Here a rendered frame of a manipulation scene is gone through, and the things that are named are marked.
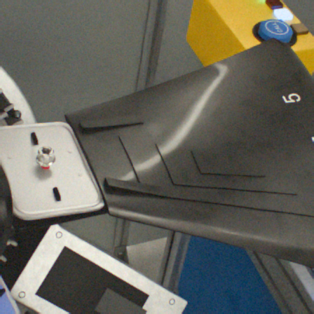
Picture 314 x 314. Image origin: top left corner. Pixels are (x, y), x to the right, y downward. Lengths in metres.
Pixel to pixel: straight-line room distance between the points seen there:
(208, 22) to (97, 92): 0.58
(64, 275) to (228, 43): 0.40
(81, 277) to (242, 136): 0.18
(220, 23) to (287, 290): 0.35
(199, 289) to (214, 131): 0.71
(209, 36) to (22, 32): 0.48
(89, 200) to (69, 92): 0.96
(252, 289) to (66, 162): 0.59
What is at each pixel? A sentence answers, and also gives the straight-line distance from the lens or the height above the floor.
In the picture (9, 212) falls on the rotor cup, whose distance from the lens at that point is 0.44.
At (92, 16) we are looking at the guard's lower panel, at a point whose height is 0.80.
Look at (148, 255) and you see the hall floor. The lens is 1.96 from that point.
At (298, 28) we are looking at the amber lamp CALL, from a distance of 0.90.
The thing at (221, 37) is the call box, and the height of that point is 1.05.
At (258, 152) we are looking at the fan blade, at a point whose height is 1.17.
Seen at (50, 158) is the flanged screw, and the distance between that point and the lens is 0.49.
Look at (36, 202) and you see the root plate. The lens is 0.48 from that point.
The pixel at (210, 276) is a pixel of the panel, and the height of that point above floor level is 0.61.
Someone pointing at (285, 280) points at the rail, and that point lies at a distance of 0.93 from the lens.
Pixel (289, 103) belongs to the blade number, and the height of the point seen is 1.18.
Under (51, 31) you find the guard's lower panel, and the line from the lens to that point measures 1.34.
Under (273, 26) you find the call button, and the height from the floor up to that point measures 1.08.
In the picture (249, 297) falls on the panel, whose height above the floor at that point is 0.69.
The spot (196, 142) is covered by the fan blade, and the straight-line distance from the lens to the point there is 0.54.
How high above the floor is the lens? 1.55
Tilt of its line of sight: 44 degrees down
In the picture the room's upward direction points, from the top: 11 degrees clockwise
